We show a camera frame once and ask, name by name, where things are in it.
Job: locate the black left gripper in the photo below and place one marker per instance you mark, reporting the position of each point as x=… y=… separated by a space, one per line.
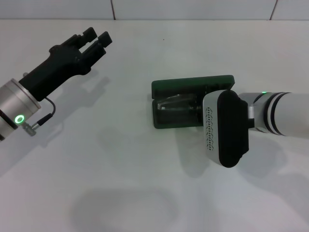
x=55 y=70

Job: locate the green glasses case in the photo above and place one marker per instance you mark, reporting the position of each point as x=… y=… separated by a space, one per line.
x=173 y=83

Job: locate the clear white plastic glasses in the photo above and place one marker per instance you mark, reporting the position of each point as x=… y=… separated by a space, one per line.
x=176 y=102

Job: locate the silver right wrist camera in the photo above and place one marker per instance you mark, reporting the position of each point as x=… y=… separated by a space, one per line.
x=229 y=130

